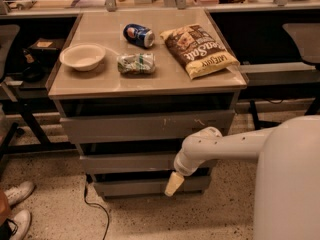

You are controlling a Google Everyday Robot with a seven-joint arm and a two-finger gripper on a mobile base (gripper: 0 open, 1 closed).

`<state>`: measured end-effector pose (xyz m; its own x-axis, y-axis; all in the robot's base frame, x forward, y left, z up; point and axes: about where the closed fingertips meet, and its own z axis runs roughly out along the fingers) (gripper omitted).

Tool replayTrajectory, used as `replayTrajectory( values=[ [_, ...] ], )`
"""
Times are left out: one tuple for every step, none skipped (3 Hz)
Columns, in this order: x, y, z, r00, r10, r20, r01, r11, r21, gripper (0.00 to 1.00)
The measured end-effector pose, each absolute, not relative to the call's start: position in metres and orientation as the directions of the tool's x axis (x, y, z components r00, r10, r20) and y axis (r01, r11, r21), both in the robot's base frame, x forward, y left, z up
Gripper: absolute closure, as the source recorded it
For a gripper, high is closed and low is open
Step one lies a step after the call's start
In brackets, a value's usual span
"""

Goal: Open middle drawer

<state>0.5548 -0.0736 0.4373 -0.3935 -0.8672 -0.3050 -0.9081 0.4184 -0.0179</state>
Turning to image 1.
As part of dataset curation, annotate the black box under desk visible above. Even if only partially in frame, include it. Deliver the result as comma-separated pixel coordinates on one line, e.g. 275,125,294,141
28,38,65,64

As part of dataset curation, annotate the grey drawer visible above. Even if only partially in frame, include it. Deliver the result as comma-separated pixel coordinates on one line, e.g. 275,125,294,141
80,151,176,174
93,176,211,198
61,110,235,144

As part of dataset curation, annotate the grey bottom drawer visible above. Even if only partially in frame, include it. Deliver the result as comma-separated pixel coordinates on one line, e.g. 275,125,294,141
93,176,211,198

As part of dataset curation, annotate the white paper bowl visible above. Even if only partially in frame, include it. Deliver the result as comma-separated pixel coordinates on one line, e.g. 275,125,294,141
59,43,106,72

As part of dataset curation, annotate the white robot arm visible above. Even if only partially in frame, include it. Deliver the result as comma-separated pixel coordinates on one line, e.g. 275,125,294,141
165,115,320,240

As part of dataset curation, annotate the black bag under desk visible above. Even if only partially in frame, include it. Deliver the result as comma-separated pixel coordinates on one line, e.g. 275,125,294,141
22,49,44,82

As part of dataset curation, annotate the lower white sneaker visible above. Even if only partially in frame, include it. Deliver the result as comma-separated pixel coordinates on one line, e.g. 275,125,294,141
9,210,31,240

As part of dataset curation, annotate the blue soda can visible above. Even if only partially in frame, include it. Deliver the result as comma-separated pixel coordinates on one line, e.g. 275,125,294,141
123,24,155,49

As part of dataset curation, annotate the black floor cable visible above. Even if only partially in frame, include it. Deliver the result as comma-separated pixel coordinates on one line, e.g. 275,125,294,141
83,174,111,240

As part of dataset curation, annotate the long grey back desk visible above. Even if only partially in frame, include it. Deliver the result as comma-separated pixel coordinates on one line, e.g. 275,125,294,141
0,0,320,18

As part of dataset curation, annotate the brown yellow chip bag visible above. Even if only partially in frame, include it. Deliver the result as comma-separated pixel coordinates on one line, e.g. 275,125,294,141
160,24,239,80

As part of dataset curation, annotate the white sneaker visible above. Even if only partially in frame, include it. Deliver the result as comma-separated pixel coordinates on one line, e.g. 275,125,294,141
9,210,31,240
4,181,35,206

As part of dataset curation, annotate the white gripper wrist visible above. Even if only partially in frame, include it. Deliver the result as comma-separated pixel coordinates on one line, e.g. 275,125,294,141
165,150,203,197

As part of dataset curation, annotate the grey chair right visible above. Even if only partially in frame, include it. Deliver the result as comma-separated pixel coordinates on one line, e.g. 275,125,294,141
282,22,320,117

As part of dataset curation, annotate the grey top drawer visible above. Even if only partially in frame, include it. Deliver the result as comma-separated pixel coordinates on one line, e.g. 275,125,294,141
61,110,235,144

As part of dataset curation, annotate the upper white sneaker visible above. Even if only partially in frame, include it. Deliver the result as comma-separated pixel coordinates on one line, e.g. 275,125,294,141
4,181,35,206

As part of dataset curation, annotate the grey drawer cabinet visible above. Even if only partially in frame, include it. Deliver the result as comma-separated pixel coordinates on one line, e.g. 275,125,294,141
49,9,246,183

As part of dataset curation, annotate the crushed green white can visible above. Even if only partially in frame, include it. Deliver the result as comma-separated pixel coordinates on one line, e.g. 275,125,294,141
117,53,155,74

